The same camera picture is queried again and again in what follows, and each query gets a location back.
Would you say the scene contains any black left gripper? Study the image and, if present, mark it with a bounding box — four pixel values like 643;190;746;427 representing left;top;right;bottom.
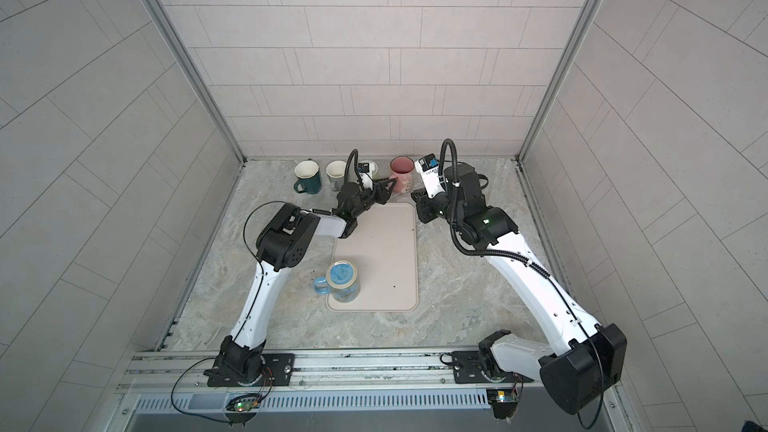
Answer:
348;178;397;221

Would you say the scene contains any light green mug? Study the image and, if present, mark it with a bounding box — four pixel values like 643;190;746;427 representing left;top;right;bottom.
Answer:
358;160;378;180

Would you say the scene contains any pink ghost mug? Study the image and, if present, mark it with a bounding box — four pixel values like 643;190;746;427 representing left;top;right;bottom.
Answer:
390;156;415;194

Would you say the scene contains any grey mug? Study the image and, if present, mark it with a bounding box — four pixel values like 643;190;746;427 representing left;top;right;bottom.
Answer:
326;160;346;192

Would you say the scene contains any dark green mug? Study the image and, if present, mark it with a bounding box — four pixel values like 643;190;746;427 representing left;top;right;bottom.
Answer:
293;160;322;195

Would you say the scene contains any blue butterfly mug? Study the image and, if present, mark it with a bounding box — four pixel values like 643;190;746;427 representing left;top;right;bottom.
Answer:
313;260;360;303

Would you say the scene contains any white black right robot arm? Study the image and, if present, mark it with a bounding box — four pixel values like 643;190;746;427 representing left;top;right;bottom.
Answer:
411;154;627;415

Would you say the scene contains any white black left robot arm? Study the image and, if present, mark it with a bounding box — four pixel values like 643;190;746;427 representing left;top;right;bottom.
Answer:
204;179;397;387

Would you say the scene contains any beige drying mat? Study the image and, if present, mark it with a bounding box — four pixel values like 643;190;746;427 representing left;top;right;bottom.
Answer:
326;203;419;312

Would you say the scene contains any right circuit board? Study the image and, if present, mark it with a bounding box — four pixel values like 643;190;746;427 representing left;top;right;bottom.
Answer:
486;388;520;420

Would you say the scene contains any left green circuit board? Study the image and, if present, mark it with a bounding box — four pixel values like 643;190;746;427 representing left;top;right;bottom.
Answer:
224;393;264;427

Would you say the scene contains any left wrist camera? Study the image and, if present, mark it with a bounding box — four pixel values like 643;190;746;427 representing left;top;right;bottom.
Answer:
356;161;376;190

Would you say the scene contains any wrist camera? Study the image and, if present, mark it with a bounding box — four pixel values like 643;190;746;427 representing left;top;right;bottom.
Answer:
415;153;445;199
356;161;376;190

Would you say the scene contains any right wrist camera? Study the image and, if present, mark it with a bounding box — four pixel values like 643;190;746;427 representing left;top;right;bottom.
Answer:
415;153;445;199

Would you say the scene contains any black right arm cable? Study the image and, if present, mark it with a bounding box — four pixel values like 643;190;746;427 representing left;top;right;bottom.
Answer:
438;138;606;431

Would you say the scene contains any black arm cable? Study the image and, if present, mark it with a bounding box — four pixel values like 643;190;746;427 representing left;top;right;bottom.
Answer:
438;138;606;431
170;148;361;424

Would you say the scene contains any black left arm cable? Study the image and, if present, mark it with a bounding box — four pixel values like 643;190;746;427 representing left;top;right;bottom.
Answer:
170;148;361;424

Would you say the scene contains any aluminium mounting rail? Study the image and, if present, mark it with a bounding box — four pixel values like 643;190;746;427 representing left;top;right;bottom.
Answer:
116;344;622;396

